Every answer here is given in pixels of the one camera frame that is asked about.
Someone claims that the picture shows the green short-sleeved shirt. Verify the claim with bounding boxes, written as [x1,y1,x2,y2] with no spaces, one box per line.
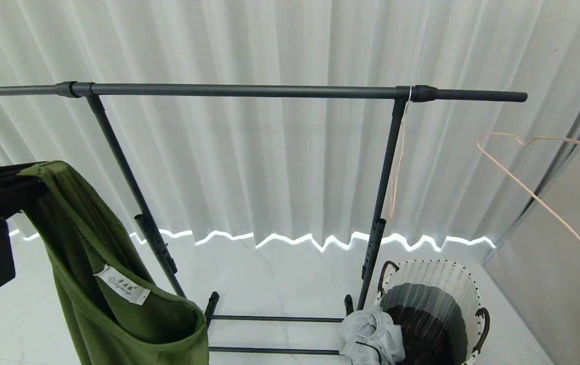
[16,160,210,365]

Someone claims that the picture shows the pink clothes hanger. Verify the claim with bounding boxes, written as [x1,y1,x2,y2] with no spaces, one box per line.
[389,99,413,220]
[476,131,580,280]

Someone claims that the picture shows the black clothes rack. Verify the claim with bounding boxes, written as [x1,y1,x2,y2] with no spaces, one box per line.
[0,80,528,355]

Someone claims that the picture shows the white laundry basket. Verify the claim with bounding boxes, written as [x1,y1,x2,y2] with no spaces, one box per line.
[373,259,491,365]

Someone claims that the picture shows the white curtain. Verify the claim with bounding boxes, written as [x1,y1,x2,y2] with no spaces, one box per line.
[0,0,580,252]

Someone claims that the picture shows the pale grey garment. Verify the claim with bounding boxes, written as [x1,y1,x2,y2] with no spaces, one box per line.
[339,305,406,365]

